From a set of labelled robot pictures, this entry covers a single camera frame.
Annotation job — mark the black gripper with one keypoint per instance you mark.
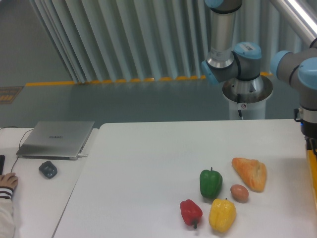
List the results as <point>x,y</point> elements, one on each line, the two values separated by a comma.
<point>308,121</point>

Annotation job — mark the green bell pepper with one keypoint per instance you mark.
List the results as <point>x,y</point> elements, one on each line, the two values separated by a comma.
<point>210,183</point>

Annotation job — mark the yellow basket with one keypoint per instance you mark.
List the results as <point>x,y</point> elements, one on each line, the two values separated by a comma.
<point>311,154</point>

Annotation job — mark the red bell pepper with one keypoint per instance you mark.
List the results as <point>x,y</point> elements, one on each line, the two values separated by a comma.
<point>191,213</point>

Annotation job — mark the brown egg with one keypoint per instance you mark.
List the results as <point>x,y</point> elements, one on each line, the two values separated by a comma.
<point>239,193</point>

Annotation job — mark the white usb plug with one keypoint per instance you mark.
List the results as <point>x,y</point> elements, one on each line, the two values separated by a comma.
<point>82,155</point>

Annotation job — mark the triangular orange bread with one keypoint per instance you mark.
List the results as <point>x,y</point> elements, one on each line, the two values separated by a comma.
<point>252,172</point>

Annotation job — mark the white sleeved forearm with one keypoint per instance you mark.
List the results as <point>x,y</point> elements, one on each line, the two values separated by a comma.
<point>7,225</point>

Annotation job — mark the person's hand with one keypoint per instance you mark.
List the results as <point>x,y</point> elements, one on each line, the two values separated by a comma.
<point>9,180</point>

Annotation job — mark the yellow bell pepper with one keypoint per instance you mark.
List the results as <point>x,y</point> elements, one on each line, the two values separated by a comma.
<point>222,215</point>

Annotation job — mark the silver closed laptop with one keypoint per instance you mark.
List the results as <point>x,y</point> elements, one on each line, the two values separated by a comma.
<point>61,140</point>

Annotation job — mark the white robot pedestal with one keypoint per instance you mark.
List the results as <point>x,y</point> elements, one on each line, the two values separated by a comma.
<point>247,99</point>

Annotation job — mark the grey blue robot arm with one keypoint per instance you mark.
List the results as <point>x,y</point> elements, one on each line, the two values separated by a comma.
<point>299,70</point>

